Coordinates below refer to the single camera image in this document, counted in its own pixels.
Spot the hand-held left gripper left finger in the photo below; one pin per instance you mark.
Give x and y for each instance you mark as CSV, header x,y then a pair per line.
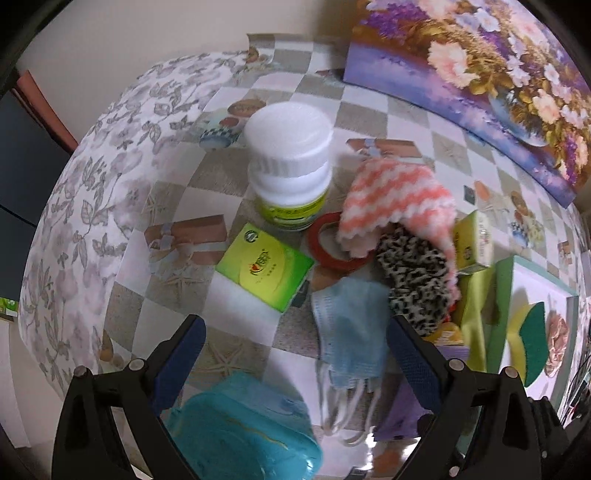
x,y
182,364

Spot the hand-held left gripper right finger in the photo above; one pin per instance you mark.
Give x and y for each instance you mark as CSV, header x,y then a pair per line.
x,y
415,364

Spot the blue face mask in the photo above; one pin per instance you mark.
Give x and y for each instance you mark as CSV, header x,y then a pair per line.
x,y
351,327

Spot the purple cloth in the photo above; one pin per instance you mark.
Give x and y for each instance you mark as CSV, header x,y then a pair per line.
x,y
401,415

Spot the leopard print cloth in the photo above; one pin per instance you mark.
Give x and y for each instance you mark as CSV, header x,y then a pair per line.
x,y
415,281

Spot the teal plastic pouch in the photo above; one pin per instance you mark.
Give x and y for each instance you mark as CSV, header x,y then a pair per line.
x,y
240,434

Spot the yellow green sponge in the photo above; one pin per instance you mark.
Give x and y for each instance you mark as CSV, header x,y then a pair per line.
x,y
535,341

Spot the green tissue pack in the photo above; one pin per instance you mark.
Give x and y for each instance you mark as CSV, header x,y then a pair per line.
x,y
263,267

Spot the yellow green small box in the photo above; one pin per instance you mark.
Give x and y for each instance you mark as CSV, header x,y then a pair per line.
x,y
468,244

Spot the green tray with floral lining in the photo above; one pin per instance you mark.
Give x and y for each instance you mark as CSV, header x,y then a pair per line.
x,y
531,281

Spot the pink white striped cloth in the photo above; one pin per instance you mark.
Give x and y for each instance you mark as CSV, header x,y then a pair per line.
x,y
392,194

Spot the grey floral tablecloth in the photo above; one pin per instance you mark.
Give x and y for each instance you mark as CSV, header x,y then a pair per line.
x,y
92,184

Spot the white plastic bottle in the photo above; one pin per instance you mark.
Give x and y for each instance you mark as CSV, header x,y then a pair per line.
x,y
286,152

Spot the flower painting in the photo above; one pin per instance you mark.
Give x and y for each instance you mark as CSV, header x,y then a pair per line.
x,y
461,69

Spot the brown wooden frame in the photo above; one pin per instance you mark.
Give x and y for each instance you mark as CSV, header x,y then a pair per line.
x,y
46,106

